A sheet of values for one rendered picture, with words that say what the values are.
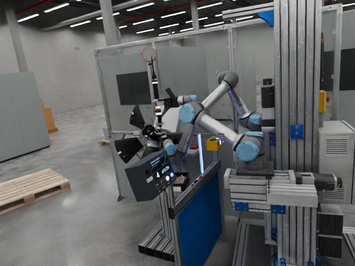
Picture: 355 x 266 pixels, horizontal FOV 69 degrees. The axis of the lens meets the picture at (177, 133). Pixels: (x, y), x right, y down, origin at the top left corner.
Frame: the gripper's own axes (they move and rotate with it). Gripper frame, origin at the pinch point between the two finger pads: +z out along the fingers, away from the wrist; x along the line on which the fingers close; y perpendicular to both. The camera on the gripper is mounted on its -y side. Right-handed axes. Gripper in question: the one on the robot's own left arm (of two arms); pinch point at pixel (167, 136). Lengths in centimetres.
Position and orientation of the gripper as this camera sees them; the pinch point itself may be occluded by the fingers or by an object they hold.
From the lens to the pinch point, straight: 206.7
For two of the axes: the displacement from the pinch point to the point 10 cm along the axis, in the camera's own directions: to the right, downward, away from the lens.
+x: 2.1, 9.5, 2.5
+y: -9.7, 2.4, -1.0
